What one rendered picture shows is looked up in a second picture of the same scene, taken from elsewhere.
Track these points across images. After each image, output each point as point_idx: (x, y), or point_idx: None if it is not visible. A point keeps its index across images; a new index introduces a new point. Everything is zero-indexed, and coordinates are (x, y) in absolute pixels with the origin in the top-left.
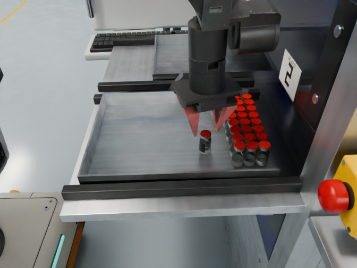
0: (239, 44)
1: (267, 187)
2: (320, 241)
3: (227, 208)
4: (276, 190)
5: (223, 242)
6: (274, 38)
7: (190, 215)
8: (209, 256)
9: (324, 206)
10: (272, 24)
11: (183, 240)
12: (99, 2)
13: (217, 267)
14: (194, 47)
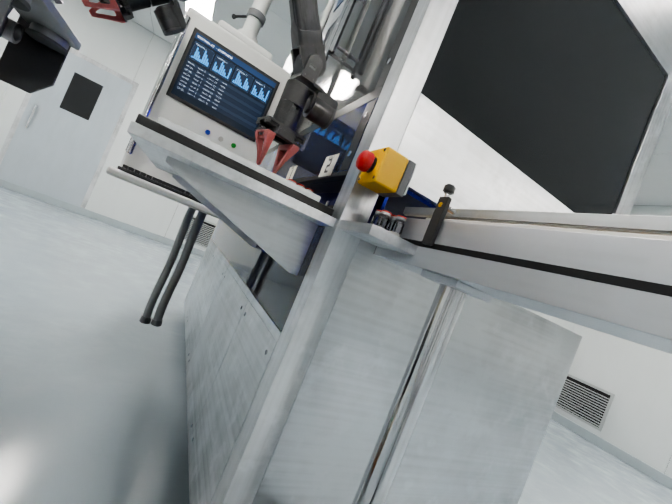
0: (314, 104)
1: (311, 200)
2: (349, 221)
3: (282, 193)
4: (316, 207)
5: (177, 462)
6: (332, 113)
7: (251, 186)
8: (150, 475)
9: (361, 159)
10: (332, 106)
11: (114, 453)
12: (141, 149)
13: (160, 489)
14: (288, 90)
